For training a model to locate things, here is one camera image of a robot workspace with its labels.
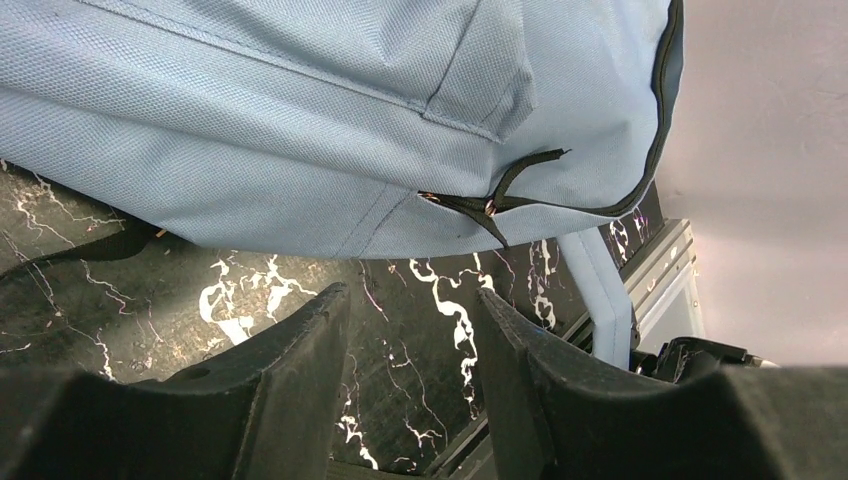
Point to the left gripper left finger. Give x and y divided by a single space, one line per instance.
264 409

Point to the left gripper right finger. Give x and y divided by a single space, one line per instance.
738 422

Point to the blue student backpack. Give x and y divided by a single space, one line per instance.
351 129

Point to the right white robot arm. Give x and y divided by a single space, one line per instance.
696 358

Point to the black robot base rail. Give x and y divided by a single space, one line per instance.
560 413

